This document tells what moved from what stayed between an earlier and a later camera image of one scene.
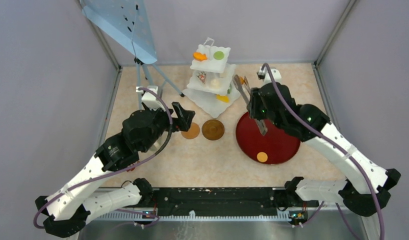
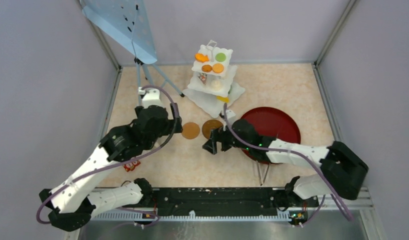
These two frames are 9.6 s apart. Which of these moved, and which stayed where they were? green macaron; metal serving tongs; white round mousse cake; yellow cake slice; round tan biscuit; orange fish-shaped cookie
Moved: metal serving tongs; round tan biscuit
Stayed: yellow cake slice; orange fish-shaped cookie; green macaron; white round mousse cake
